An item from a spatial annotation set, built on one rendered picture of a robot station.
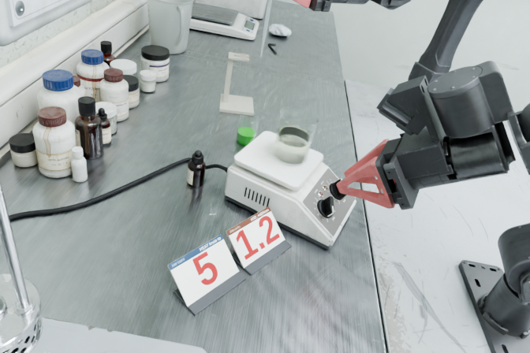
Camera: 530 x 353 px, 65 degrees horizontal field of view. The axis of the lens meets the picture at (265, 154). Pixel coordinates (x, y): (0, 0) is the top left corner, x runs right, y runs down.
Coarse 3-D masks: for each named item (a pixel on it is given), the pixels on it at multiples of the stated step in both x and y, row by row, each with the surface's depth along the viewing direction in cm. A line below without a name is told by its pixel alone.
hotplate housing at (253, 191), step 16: (240, 176) 66; (256, 176) 66; (320, 176) 70; (224, 192) 70; (240, 192) 68; (256, 192) 66; (272, 192) 65; (288, 192) 64; (304, 192) 65; (256, 208) 68; (272, 208) 66; (288, 208) 64; (304, 208) 63; (352, 208) 71; (288, 224) 66; (304, 224) 64; (320, 224) 63; (320, 240) 64
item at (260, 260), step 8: (272, 216) 65; (232, 240) 59; (280, 240) 64; (272, 248) 63; (280, 248) 63; (288, 248) 64; (232, 256) 60; (240, 256) 59; (256, 256) 61; (264, 256) 61; (272, 256) 62; (240, 264) 59; (248, 264) 60; (256, 264) 60; (264, 264) 60; (248, 272) 58
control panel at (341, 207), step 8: (328, 168) 72; (328, 176) 71; (336, 176) 72; (320, 184) 69; (328, 184) 70; (312, 192) 66; (328, 192) 69; (304, 200) 64; (312, 200) 65; (336, 200) 69; (344, 200) 70; (352, 200) 72; (312, 208) 64; (336, 208) 68; (344, 208) 69; (320, 216) 64; (336, 216) 67; (344, 216) 68; (328, 224) 64; (336, 224) 66
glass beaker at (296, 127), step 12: (288, 108) 67; (300, 108) 68; (288, 120) 68; (300, 120) 69; (312, 120) 67; (288, 132) 64; (300, 132) 63; (312, 132) 64; (276, 144) 67; (288, 144) 65; (300, 144) 65; (276, 156) 67; (288, 156) 66; (300, 156) 66
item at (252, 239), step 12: (264, 216) 64; (252, 228) 62; (264, 228) 63; (276, 228) 65; (240, 240) 60; (252, 240) 61; (264, 240) 62; (276, 240) 64; (240, 252) 59; (252, 252) 60
